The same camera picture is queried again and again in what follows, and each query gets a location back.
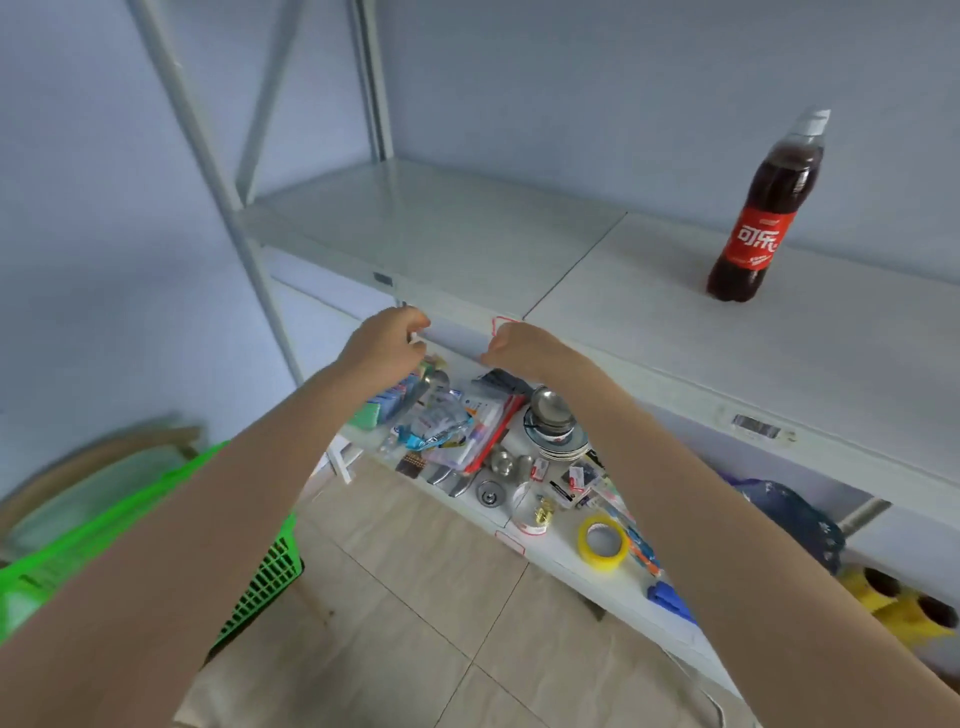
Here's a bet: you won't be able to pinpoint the person's left hand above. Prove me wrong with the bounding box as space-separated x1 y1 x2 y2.
333 306 433 402

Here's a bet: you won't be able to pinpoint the person's right hand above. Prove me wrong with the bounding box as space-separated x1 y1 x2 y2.
479 321 603 396

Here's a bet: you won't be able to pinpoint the person's left forearm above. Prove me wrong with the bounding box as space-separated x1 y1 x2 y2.
0 363 410 728

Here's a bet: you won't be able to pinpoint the person's right forearm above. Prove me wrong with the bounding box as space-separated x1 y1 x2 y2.
525 366 960 728

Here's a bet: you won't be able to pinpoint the clear plastic zip bag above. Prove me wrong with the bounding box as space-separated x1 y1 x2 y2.
396 377 528 475

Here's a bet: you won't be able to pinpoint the green sponge pack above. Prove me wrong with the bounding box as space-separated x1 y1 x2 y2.
348 373 423 432

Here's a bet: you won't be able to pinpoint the stack of steel bowls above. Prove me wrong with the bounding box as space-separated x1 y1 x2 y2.
522 385 592 463

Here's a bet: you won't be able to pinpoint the steel knives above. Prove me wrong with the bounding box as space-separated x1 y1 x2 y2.
426 463 479 499

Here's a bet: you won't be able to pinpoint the small carded hardware packs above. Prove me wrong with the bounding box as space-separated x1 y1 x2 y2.
528 453 610 513

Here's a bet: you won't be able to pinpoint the white metal shelf unit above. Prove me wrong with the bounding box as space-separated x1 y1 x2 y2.
127 0 960 706

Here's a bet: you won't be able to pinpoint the yellow tape roll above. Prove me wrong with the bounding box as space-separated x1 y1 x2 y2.
576 513 632 573

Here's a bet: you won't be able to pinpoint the packaged toothbrushes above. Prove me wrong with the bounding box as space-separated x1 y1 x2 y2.
598 480 663 577

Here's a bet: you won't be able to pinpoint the barcode label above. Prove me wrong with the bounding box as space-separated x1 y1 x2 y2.
730 413 799 444

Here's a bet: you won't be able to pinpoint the green plastic basket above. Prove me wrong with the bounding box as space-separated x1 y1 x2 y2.
0 441 305 655

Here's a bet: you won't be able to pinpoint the cola bottle with red label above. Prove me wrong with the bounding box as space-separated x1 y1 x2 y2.
706 109 832 304

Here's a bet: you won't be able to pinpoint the blue cloth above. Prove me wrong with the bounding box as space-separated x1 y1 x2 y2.
645 580 697 625

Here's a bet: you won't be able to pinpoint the dark blue patterned cap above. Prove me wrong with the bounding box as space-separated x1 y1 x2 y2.
729 479 848 576

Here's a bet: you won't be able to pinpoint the wooden chair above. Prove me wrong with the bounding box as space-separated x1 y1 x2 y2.
0 422 205 545

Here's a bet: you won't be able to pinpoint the yellow plastic item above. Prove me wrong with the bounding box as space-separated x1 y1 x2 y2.
835 565 960 651

